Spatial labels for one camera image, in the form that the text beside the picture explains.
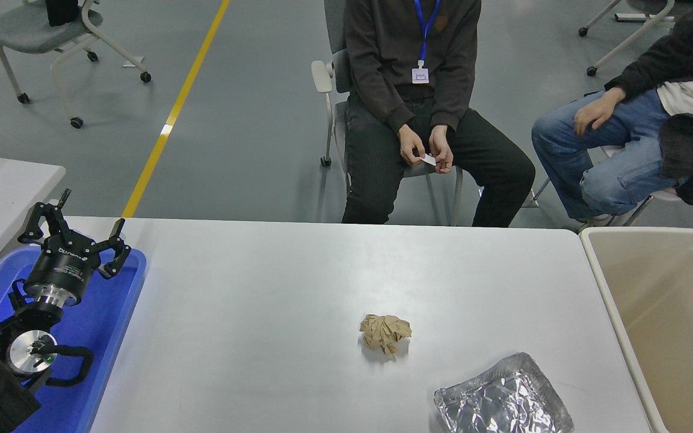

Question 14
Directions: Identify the grey office chair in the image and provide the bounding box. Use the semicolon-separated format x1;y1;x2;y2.
312;0;464;226

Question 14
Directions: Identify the crumpled tan paper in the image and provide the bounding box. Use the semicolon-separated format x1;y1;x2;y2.
359;314;413;361

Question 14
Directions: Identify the grey wheeled chair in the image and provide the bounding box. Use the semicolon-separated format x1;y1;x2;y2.
0;0;152;129
577;0;684;78

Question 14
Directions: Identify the blue lanyard with badge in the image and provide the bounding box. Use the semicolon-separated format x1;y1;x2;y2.
411;0;442;85

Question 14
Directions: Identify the person's right hand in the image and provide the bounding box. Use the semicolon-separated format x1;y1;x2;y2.
573;87;626;137
398;124;427;167

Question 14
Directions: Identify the person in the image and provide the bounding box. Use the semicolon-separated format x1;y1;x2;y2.
531;0;693;228
340;0;537;228

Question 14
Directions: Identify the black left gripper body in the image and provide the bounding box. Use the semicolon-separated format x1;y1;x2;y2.
24;232;102;298

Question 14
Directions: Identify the person's left hand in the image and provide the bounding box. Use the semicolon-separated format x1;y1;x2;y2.
429;125;456;174

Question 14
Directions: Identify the pale metal-legged chair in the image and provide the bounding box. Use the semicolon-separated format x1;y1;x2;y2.
521;143;693;236

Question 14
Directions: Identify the black bag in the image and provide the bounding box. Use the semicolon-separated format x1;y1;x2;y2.
45;0;81;28

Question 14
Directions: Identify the foil tray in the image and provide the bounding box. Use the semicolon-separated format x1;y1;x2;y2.
433;352;575;433

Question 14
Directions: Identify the large pale bin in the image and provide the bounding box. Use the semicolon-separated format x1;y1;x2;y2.
579;226;693;433

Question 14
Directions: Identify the blue plastic tray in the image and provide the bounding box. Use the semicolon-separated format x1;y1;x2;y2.
0;247;147;433

